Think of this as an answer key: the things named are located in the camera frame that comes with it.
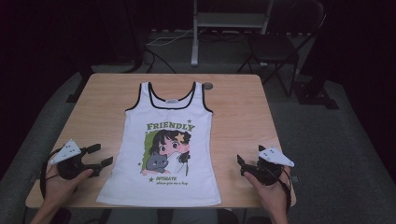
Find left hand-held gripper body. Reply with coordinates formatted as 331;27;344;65
49;138;94;181

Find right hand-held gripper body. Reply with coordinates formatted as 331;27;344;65
247;146;295;187

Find white printed tank top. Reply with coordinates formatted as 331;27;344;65
95;81;222;208

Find person's right hand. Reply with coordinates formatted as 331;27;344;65
243;166;292;216

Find person's left hand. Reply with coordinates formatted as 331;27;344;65
43;165;94;209

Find black stand leg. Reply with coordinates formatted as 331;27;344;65
65;66;94;105

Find person's grey trousers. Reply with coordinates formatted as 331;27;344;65
106;207;219;224

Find black stand base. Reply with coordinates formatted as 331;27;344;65
293;78;340;110

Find black folding chair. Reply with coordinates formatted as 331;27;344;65
237;0;328;98

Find grey metal stand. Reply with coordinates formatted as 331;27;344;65
191;0;276;67

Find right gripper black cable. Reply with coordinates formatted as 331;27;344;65
264;166;294;216

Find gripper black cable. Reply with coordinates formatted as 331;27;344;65
264;166;294;216
38;148;64;200

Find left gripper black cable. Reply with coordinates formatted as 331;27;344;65
38;148;64;200

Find black floor cable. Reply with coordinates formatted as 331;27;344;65
143;46;177;75

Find white floor cable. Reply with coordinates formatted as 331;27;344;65
146;28;205;48

